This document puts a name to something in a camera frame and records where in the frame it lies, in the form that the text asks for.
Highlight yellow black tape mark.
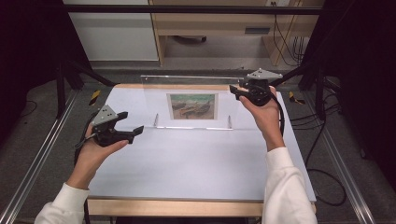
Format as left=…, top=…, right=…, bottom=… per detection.
left=89, top=90, right=102, bottom=106

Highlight right hand-held gripper cable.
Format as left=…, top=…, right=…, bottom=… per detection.
left=271, top=92, right=286, bottom=137

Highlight yellow clamp right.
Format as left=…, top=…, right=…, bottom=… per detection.
left=288, top=91, right=306, bottom=105

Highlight person's left hand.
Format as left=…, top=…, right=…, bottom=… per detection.
left=66, top=124, right=129, bottom=190

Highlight black metal stand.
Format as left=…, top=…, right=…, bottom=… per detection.
left=55, top=58, right=117, bottom=119
left=270, top=60, right=329, bottom=121

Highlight hand-held gripper cable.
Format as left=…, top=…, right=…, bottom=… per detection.
left=271, top=92, right=286, bottom=137
left=73, top=111, right=98, bottom=166

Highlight person's right hand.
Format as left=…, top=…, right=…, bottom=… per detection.
left=238, top=87, right=286, bottom=152

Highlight aluminium floor rail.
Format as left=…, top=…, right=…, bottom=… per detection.
left=310, top=90, right=378, bottom=224
left=0, top=90, right=79, bottom=224

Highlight white cabinet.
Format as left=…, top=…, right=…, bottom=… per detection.
left=63, top=0, right=160, bottom=62

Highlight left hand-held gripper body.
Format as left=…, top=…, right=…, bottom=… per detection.
left=92, top=105, right=122, bottom=147

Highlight black metal crossbar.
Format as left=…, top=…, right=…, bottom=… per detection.
left=62, top=4, right=325, bottom=15

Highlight left hand-held gripper cable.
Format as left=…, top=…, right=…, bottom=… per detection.
left=73, top=111, right=98, bottom=166

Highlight black hanging cables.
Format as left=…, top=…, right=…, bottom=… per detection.
left=270, top=1, right=310, bottom=67

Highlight clear acrylic photo frame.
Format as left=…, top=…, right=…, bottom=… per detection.
left=140, top=75, right=250, bottom=131

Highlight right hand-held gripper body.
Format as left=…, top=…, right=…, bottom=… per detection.
left=247, top=68, right=284, bottom=107

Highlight black floor cable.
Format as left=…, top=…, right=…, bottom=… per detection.
left=304, top=102, right=347, bottom=207

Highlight painting picture card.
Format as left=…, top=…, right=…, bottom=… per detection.
left=166, top=92, right=219, bottom=121

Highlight wooden desk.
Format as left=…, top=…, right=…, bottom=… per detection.
left=148, top=0, right=325, bottom=67

